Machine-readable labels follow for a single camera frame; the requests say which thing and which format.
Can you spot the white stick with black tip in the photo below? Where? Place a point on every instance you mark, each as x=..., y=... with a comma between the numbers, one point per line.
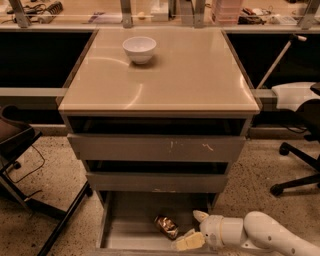
x=292, y=38

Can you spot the grey middle drawer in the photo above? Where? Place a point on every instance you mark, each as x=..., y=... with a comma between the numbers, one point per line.
x=147, y=182

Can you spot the white box on shelf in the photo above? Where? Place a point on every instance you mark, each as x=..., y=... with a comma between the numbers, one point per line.
x=159, y=11

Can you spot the grey top drawer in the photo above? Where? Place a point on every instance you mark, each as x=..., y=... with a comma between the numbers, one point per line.
x=156, y=147

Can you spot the black comb tool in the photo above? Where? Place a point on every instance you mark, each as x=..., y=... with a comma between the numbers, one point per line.
x=55, y=8

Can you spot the grey three-drawer cabinet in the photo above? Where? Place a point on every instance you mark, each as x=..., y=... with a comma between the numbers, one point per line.
x=192, y=86

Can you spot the white ceramic bowl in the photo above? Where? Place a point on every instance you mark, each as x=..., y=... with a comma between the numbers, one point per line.
x=139, y=49

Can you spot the grey open bottom drawer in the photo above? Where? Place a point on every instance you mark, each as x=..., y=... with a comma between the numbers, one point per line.
x=128, y=223

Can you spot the pink stacked box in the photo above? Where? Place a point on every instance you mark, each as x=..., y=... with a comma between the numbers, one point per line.
x=226, y=12

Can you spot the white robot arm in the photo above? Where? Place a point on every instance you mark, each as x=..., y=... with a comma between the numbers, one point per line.
x=257, y=233

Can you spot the white seat cushion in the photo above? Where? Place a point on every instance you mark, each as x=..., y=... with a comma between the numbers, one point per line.
x=291, y=96

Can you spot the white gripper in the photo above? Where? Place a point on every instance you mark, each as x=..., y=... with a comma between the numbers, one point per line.
x=212, y=228

